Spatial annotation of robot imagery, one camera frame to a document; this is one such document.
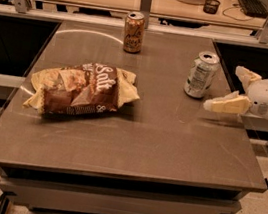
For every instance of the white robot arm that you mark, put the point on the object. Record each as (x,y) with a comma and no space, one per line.
(254,101)

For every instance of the green white 7up can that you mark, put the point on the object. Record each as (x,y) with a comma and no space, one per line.
(201,74)

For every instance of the orange LaCroix can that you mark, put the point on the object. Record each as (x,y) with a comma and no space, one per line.
(134,30)

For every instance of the middle metal bracket post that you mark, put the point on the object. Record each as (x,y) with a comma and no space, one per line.
(145,6)

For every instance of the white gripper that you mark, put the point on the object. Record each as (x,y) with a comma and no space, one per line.
(265,96)

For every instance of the brown yellow chip bag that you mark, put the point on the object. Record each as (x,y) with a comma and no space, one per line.
(84,89)

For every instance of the black mesh pen cup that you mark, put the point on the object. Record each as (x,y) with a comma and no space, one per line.
(211,6)

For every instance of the black keyboard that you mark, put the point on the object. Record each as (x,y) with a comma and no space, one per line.
(253,8)

